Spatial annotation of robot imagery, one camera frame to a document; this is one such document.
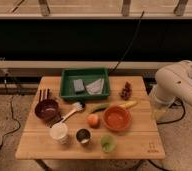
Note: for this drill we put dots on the small metal cup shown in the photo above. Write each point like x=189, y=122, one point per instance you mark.
x=83, y=136

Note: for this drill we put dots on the orange bowl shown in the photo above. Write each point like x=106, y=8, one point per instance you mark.
x=116, y=118

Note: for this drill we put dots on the yellow corn cob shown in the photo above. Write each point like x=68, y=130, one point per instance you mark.
x=128, y=104

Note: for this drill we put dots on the grey folded cloth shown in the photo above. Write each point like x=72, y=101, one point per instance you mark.
x=95, y=87

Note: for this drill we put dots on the grey sponge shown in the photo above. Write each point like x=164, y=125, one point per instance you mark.
x=78, y=85

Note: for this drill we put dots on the white paper cup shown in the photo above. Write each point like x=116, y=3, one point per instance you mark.
x=59, y=132

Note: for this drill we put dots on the white dish brush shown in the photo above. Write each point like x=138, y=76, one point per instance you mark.
x=76, y=107

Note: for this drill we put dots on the orange fruit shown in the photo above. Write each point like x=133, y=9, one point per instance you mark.
x=93, y=120

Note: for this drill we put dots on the dark purple bowl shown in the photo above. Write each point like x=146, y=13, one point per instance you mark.
x=47, y=109

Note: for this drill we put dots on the wooden folding table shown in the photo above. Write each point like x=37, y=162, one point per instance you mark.
x=140, y=141

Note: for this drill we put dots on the green plastic cup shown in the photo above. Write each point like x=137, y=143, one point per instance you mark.
x=108, y=143

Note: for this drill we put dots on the dark red grape bunch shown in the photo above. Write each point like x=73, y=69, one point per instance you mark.
x=126, y=91

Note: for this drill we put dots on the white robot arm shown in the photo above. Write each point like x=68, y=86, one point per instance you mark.
x=172, y=81

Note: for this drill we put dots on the green plastic tray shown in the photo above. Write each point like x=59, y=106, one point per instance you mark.
x=87, y=75

